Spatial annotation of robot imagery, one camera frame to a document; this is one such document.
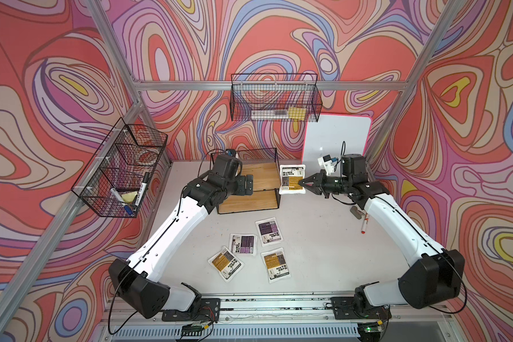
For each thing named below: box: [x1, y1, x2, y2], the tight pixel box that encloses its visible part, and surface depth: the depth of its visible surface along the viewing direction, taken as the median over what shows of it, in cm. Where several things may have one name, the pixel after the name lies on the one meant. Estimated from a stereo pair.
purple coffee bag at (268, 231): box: [255, 216, 284, 247], surface depth 93 cm
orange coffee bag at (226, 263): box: [207, 246, 245, 283], surface depth 84 cm
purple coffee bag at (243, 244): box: [228, 232, 258, 256], surface depth 90 cm
